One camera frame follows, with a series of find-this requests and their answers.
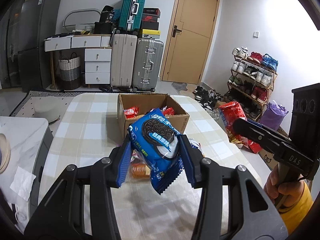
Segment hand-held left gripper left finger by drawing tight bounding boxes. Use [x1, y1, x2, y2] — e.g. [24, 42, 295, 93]
[24, 134, 133, 240]

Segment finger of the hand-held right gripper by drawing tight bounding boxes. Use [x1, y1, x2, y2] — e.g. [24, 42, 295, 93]
[246, 119, 292, 143]
[232, 118, 283, 155]

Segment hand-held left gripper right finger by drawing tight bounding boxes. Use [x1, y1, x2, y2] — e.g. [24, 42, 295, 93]
[179, 134, 289, 240]

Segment orange bread packet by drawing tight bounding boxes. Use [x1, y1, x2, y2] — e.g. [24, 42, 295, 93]
[130, 162, 152, 179]

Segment large red snack packet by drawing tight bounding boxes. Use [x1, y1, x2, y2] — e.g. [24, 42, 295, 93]
[219, 102, 262, 154]

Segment brown cardboard box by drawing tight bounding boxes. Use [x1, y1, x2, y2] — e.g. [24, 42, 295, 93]
[117, 93, 190, 143]

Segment blue cookie packet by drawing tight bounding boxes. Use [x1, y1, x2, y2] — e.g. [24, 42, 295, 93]
[127, 108, 184, 195]

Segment red cookie packet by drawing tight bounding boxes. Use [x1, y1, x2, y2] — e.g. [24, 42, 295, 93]
[124, 106, 139, 119]

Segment person's right hand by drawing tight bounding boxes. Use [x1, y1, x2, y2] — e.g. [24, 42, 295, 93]
[262, 166, 304, 208]

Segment purple bag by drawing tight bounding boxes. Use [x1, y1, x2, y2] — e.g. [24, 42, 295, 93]
[259, 100, 288, 130]

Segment printed cardboard carton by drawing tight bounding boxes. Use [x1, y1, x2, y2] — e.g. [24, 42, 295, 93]
[257, 127, 290, 170]

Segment wooden shoe rack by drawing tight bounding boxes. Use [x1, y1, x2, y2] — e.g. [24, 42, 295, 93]
[226, 46, 278, 119]

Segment rows of assorted shoes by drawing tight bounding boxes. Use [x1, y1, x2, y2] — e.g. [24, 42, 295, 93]
[227, 46, 278, 118]

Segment checkered tablecloth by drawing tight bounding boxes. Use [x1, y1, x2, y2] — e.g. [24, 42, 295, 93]
[37, 92, 273, 240]

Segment scattered sneakers group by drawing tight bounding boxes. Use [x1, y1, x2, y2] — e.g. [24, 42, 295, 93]
[192, 85, 225, 110]

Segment grey door mat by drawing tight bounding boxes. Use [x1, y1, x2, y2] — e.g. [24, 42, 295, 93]
[172, 82, 188, 92]

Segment grey round stool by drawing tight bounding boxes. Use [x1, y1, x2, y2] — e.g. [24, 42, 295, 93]
[34, 102, 61, 123]

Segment wooden door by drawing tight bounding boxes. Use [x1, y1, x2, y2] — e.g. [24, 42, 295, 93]
[160, 0, 221, 85]

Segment marble side table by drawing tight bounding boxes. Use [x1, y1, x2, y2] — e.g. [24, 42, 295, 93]
[0, 116, 54, 230]

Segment white paper napkin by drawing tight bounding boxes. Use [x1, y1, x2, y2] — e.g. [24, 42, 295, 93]
[10, 166, 37, 202]

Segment beige suitcase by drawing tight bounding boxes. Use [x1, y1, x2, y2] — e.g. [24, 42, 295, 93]
[110, 33, 138, 92]

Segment silver suitcase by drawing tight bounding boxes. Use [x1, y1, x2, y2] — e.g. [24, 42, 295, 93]
[132, 38, 164, 92]

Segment white drawer desk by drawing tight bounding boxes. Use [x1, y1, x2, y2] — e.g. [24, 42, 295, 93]
[44, 34, 112, 85]

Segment woven laundry basket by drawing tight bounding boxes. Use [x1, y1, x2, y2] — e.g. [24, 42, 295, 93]
[58, 52, 81, 90]

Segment patterned rug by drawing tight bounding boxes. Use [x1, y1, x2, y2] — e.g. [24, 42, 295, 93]
[10, 90, 83, 117]

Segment beige plate stack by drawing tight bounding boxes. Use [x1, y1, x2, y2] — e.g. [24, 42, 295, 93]
[0, 133, 11, 173]

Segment yellow shoe box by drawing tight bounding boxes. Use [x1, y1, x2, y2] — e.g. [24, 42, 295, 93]
[138, 29, 161, 39]

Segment grey refrigerator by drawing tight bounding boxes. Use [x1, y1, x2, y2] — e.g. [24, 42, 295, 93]
[17, 0, 62, 92]

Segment black paper bag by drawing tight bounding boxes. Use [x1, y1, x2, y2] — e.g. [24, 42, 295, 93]
[100, 5, 115, 23]

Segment oval mirror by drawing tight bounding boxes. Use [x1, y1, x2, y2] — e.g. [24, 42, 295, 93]
[62, 9, 101, 34]

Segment teal suitcase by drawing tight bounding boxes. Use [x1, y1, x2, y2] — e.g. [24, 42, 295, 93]
[118, 0, 147, 32]

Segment dark wardrobe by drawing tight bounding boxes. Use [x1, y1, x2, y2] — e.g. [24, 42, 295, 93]
[0, 0, 25, 89]

